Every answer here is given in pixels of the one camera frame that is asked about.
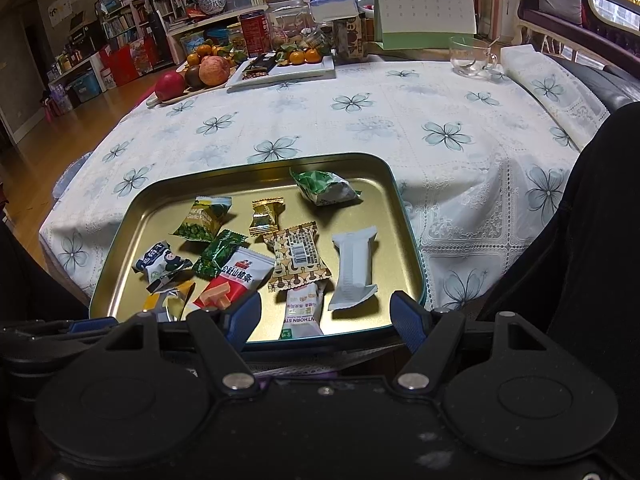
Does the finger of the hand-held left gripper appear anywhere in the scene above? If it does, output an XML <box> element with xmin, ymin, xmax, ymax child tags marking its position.
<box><xmin>0</xmin><ymin>317</ymin><xmax>130</xmax><ymax>356</ymax></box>

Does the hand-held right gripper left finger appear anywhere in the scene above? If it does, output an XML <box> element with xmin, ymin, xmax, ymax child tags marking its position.
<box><xmin>102</xmin><ymin>291</ymin><xmax>263</xmax><ymax>392</ymax></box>

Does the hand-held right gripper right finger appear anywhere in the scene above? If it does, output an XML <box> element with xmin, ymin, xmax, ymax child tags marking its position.
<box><xmin>389</xmin><ymin>290</ymin><xmax>552</xmax><ymax>392</ymax></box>

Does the red white snack packet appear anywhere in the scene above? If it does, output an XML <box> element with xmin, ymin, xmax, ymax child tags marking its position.
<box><xmin>192</xmin><ymin>246</ymin><xmax>276</xmax><ymax>311</ymax></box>

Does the white green-label snack packet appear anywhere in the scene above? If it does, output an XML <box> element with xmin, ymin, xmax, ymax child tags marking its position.
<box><xmin>279</xmin><ymin>282</ymin><xmax>328</xmax><ymax>341</ymax></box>

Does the dark green candy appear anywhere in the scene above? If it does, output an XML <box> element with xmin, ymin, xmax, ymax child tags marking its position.
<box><xmin>192</xmin><ymin>229</ymin><xmax>249</xmax><ymax>280</ymax></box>

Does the beige patterned snack packet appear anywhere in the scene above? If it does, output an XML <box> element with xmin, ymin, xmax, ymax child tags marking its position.
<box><xmin>262</xmin><ymin>221</ymin><xmax>332</xmax><ymax>293</ymax></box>

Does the long white snack bar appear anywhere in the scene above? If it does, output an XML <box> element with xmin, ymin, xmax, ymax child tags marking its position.
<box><xmin>327</xmin><ymin>226</ymin><xmax>379</xmax><ymax>312</ymax></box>

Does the yellow silver snack packet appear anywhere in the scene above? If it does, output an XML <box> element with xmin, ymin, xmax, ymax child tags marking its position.
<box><xmin>142</xmin><ymin>280</ymin><xmax>197</xmax><ymax>323</ymax></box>

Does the blue white snack packet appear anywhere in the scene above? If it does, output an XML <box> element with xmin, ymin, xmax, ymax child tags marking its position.
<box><xmin>132</xmin><ymin>242</ymin><xmax>193</xmax><ymax>293</ymax></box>

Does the gold candy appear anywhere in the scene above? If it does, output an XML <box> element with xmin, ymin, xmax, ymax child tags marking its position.
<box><xmin>248</xmin><ymin>198</ymin><xmax>286</xmax><ymax>237</ymax></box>

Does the green pea snack packet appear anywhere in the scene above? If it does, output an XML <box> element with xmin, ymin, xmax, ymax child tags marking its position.
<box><xmin>172</xmin><ymin>196</ymin><xmax>233</xmax><ymax>242</ymax></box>

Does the gold metal tin tray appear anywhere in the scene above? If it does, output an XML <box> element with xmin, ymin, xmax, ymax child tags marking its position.
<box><xmin>89</xmin><ymin>152</ymin><xmax>427</xmax><ymax>346</ymax></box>

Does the green white snack packet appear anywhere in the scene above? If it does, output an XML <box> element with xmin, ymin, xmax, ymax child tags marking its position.
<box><xmin>290</xmin><ymin>167</ymin><xmax>362</xmax><ymax>207</ymax></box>

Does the grey round stool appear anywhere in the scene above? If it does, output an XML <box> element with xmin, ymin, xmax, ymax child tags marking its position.
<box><xmin>50</xmin><ymin>152</ymin><xmax>93</xmax><ymax>201</ymax></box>

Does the beige fruit tray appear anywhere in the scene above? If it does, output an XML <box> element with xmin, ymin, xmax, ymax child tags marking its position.
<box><xmin>146</xmin><ymin>67</ymin><xmax>236</xmax><ymax>107</ymax></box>

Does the blue storage bin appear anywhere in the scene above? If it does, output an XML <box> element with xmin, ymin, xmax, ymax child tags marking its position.
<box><xmin>70</xmin><ymin>70</ymin><xmax>103</xmax><ymax>103</ymax></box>

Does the white rectangular plate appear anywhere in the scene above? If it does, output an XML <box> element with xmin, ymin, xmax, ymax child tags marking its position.
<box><xmin>226</xmin><ymin>54</ymin><xmax>336</xmax><ymax>92</ymax></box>

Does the red apple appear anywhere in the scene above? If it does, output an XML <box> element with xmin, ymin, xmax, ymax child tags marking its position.
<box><xmin>155</xmin><ymin>71</ymin><xmax>186</xmax><ymax>101</ymax></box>

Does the pink yellow apple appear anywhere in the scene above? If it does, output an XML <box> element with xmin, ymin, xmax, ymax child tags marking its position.
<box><xmin>199</xmin><ymin>56</ymin><xmax>232</xmax><ymax>86</ymax></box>

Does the black snack packet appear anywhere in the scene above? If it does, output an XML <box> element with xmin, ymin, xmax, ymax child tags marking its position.
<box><xmin>245</xmin><ymin>56</ymin><xmax>275</xmax><ymax>78</ymax></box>

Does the red box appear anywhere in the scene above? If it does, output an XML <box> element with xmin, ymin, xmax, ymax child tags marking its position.
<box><xmin>100</xmin><ymin>40</ymin><xmax>171</xmax><ymax>88</ymax></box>

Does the clear glass cup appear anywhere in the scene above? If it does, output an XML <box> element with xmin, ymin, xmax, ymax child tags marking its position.
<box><xmin>448</xmin><ymin>35</ymin><xmax>501</xmax><ymax>78</ymax></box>

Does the red tin can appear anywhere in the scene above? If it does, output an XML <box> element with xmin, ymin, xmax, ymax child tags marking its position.
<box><xmin>239</xmin><ymin>10</ymin><xmax>271</xmax><ymax>58</ymax></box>

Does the patterned brown box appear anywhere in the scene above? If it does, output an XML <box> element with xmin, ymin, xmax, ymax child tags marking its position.
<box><xmin>332</xmin><ymin>17</ymin><xmax>368</xmax><ymax>58</ymax></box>

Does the large glass jar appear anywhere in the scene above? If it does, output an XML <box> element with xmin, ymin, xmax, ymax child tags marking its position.
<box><xmin>267</xmin><ymin>7</ymin><xmax>306</xmax><ymax>46</ymax></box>

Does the white low cabinet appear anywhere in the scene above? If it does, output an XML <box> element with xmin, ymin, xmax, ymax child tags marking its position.
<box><xmin>167</xmin><ymin>7</ymin><xmax>273</xmax><ymax>61</ymax></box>

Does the black leather chair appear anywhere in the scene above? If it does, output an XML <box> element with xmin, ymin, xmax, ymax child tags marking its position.
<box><xmin>545</xmin><ymin>52</ymin><xmax>640</xmax><ymax>111</ymax></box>

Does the bookshelf with books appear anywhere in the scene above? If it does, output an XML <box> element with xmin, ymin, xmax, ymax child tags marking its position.
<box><xmin>97</xmin><ymin>0</ymin><xmax>176</xmax><ymax>61</ymax></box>

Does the desk calendar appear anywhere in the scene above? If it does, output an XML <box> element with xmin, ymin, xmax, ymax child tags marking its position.
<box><xmin>374</xmin><ymin>0</ymin><xmax>478</xmax><ymax>50</ymax></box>

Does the white tissue pack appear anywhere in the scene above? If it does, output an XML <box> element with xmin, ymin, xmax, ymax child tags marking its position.
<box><xmin>309</xmin><ymin>0</ymin><xmax>362</xmax><ymax>23</ymax></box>

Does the dark chaise sofa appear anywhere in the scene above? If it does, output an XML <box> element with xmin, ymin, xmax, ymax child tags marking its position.
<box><xmin>512</xmin><ymin>0</ymin><xmax>640</xmax><ymax>68</ymax></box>

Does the grey cushion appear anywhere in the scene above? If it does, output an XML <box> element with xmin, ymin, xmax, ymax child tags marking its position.
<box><xmin>537</xmin><ymin>0</ymin><xmax>585</xmax><ymax>28</ymax></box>

